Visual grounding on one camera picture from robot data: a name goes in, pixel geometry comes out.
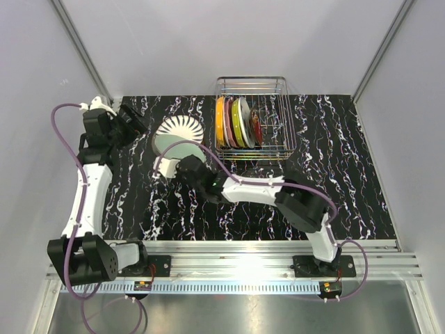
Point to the aluminium frame post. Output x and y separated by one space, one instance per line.
383 47
75 38

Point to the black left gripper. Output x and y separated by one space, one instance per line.
138 122

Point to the red floral plate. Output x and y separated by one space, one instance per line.
256 125

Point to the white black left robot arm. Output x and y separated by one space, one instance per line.
81 256

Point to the pink polka dot plate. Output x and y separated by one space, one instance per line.
228 122

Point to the lime green polka dot plate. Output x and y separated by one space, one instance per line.
237 122

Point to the right aluminium frame post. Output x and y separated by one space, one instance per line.
383 47

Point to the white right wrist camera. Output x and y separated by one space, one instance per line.
166 167

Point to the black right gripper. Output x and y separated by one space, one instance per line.
178 173

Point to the white blue striped plate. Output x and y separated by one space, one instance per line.
183 126

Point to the metal wire dish rack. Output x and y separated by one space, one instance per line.
269 97

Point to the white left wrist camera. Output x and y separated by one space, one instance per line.
101 102

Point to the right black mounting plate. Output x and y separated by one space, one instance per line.
307 266

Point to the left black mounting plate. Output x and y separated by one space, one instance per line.
159 265

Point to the mint green floral plate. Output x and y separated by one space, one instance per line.
175 147

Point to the black mounting plate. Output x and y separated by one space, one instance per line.
307 266
159 265

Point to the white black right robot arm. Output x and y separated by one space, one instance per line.
306 209

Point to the left aluminium frame post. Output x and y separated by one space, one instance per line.
75 38

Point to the white slotted cable duct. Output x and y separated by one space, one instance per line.
210 287

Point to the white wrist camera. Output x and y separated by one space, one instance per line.
166 167
101 102

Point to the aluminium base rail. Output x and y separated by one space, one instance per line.
269 260

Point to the white watermelon pattern plate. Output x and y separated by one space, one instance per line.
244 111

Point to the yellow polka dot plate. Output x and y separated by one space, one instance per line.
220 138

